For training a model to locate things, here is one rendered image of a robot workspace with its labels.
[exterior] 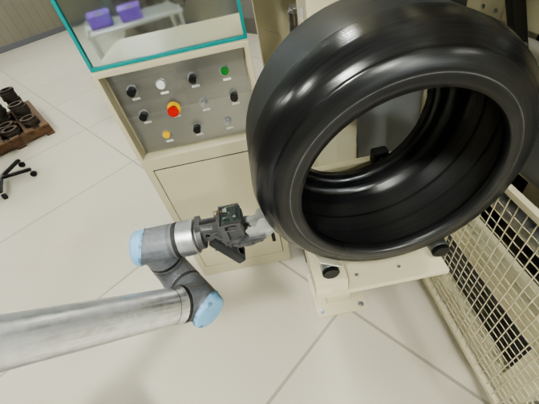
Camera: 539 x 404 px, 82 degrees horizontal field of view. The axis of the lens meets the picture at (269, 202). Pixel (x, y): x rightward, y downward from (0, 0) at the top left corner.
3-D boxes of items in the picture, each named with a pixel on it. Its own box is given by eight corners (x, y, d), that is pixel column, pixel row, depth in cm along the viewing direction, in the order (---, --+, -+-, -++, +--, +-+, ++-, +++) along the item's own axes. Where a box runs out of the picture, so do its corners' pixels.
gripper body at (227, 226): (242, 224, 71) (191, 234, 72) (249, 246, 77) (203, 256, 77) (240, 200, 77) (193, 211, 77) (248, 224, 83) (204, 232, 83)
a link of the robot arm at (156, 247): (145, 246, 85) (127, 223, 78) (189, 237, 85) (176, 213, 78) (139, 276, 79) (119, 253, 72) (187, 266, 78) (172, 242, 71)
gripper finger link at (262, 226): (281, 218, 73) (243, 226, 73) (285, 234, 77) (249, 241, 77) (280, 208, 75) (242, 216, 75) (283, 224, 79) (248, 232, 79)
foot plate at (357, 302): (306, 275, 181) (306, 272, 180) (351, 266, 181) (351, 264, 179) (317, 318, 162) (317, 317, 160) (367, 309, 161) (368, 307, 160)
